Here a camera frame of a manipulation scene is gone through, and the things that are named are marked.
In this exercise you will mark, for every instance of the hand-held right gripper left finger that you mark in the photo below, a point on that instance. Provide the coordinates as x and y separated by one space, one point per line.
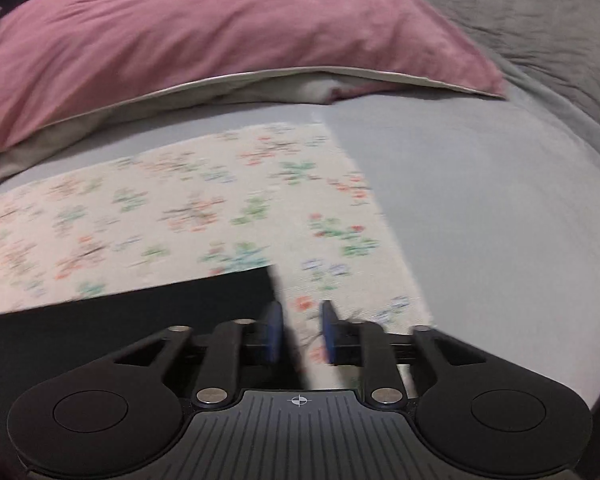
273 332

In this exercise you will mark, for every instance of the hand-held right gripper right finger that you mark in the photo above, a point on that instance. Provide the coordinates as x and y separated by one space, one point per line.
328 332

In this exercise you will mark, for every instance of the black pants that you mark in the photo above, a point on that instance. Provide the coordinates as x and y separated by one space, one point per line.
130 330

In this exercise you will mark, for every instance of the floral printed cloth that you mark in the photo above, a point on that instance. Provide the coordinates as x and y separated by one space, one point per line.
195 205

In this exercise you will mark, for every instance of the pink duvet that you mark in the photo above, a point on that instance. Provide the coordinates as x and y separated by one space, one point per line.
220 45

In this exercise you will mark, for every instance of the grey blanket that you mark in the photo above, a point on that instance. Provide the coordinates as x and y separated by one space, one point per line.
540 20

